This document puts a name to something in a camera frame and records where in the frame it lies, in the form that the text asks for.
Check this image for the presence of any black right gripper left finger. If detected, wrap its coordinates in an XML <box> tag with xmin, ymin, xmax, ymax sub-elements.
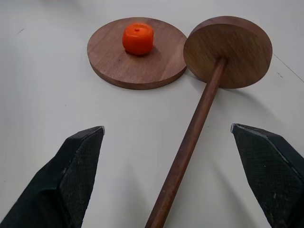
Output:
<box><xmin>0</xmin><ymin>125</ymin><xmax>105</xmax><ymax>228</ymax></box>

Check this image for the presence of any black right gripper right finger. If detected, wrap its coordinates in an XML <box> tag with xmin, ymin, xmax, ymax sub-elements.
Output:
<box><xmin>230</xmin><ymin>123</ymin><xmax>304</xmax><ymax>228</ymax></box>

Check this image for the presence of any wooden disc with rod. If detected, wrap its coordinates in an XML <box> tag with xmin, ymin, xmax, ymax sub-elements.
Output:
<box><xmin>144</xmin><ymin>16</ymin><xmax>273</xmax><ymax>228</ymax></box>

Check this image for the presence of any round wooden base disc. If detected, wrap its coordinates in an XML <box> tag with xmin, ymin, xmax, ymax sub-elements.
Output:
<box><xmin>86</xmin><ymin>17</ymin><xmax>188</xmax><ymax>90</ymax></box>

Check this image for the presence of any orange toy fruit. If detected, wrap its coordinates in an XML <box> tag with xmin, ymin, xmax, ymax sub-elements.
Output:
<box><xmin>122</xmin><ymin>22</ymin><xmax>154</xmax><ymax>56</ymax></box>

